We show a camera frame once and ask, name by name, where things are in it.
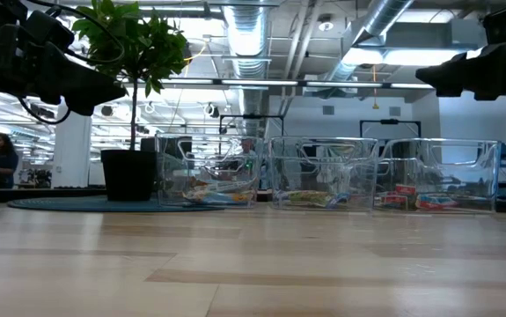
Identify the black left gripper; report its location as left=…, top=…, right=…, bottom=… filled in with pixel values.
left=0, top=24, right=129, bottom=118

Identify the white round column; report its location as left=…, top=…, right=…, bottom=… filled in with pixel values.
left=52, top=103, right=92, bottom=188

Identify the black background monitor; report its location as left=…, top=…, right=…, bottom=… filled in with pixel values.
left=140, top=136, right=194, bottom=160

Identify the green plant in black pot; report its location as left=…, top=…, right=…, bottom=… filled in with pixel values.
left=70, top=0, right=190, bottom=203

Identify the clear plastic bin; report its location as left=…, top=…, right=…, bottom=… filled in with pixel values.
left=378, top=137, right=502, bottom=215
left=154, top=133, right=266, bottom=208
left=268, top=135, right=379, bottom=211

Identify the long ceiling light strip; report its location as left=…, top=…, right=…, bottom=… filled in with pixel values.
left=120, top=75, right=438, bottom=92

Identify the person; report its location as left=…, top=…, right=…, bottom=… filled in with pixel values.
left=0, top=131, right=19, bottom=189
left=238, top=137, right=259, bottom=159

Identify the round dark blue mat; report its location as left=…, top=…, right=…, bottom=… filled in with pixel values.
left=6, top=195, right=227, bottom=214

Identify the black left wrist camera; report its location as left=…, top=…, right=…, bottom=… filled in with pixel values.
left=26, top=11, right=77, bottom=50

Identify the black frame stand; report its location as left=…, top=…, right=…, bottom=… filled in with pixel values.
left=358, top=117, right=422, bottom=140

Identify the yellow hanging cord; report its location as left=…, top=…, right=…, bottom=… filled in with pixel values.
left=370, top=64, right=380, bottom=110

